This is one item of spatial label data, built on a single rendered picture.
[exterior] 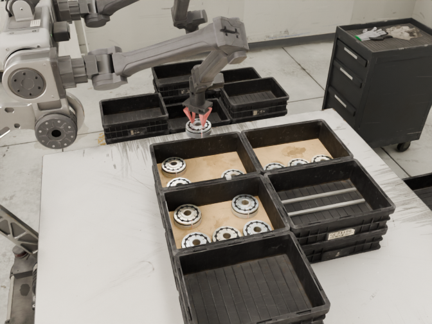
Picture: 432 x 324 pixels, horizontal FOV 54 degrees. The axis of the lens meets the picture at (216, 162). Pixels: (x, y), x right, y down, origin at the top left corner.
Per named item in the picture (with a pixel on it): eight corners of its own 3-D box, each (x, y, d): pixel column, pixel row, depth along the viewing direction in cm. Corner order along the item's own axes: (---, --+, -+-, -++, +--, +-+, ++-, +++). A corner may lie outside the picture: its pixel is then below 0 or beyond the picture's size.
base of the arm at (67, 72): (60, 85, 123) (50, 46, 115) (89, 81, 125) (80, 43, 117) (60, 100, 116) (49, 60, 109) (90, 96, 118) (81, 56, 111)
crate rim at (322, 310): (193, 346, 112) (193, 341, 110) (173, 258, 135) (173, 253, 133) (332, 312, 120) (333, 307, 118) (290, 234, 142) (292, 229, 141)
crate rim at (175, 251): (173, 258, 135) (173, 253, 133) (159, 195, 157) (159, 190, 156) (290, 234, 142) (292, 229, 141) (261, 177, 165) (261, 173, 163)
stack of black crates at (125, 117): (113, 182, 277) (101, 125, 249) (109, 155, 300) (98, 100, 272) (173, 171, 286) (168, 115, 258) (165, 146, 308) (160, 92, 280)
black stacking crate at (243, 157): (162, 213, 163) (159, 191, 156) (152, 166, 186) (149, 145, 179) (259, 195, 171) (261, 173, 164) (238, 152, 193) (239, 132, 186)
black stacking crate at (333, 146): (260, 195, 171) (262, 173, 164) (238, 152, 194) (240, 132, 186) (349, 179, 179) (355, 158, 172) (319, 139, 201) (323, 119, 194)
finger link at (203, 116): (197, 119, 173) (197, 98, 167) (212, 123, 170) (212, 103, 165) (188, 126, 168) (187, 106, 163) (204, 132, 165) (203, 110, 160)
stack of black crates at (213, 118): (173, 171, 286) (170, 130, 265) (165, 146, 309) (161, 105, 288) (229, 161, 295) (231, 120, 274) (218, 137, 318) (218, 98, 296)
